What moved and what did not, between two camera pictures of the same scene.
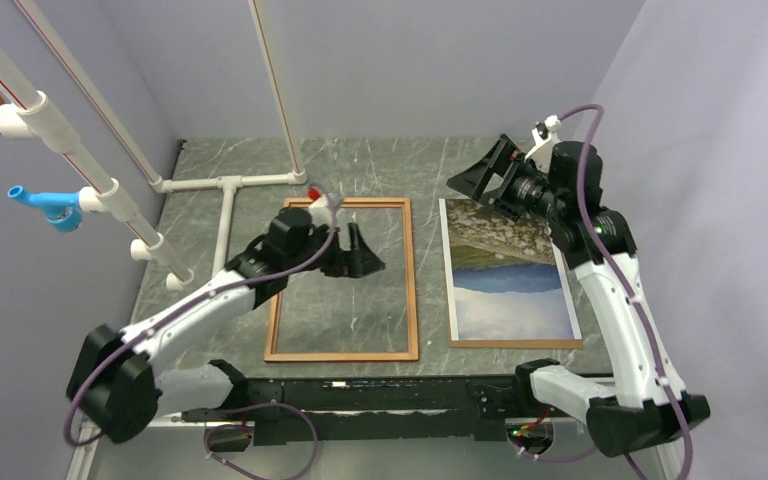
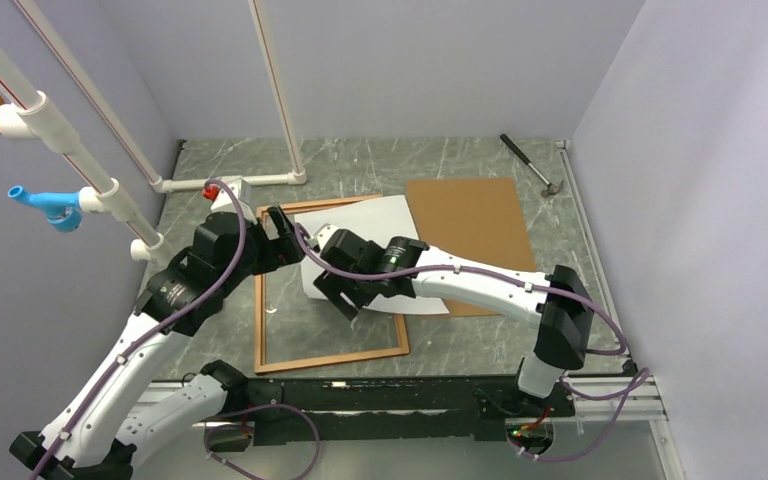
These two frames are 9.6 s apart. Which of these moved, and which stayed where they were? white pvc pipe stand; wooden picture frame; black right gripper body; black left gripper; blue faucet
Moved: black right gripper body; wooden picture frame; black left gripper
Stayed: blue faucet; white pvc pipe stand
